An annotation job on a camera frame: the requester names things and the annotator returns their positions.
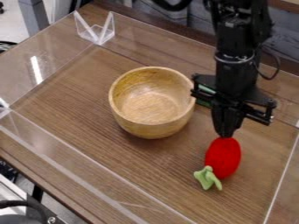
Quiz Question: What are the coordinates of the clear acrylic corner bracket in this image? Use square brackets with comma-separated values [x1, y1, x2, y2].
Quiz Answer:
[73, 10, 116, 46]

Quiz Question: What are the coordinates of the black cable bottom left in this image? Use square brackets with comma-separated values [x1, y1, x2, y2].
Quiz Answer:
[0, 199, 40, 224]

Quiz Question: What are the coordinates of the black metal bracket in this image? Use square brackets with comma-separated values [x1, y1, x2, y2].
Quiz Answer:
[25, 196, 68, 224]

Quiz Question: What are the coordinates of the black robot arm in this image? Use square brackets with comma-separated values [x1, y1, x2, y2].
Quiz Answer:
[190, 0, 276, 138]

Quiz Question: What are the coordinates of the wooden bowl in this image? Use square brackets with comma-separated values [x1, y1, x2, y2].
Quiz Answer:
[108, 66, 194, 139]

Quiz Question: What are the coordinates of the black table leg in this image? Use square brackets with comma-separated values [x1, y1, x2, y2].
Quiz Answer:
[32, 185, 42, 202]

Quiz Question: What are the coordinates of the red plush strawberry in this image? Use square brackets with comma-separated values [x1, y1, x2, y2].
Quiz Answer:
[193, 137, 241, 190]

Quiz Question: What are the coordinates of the green rectangular block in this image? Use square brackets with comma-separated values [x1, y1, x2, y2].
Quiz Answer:
[196, 84, 214, 108]

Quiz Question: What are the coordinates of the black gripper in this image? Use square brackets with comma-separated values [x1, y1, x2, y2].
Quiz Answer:
[190, 57, 276, 137]

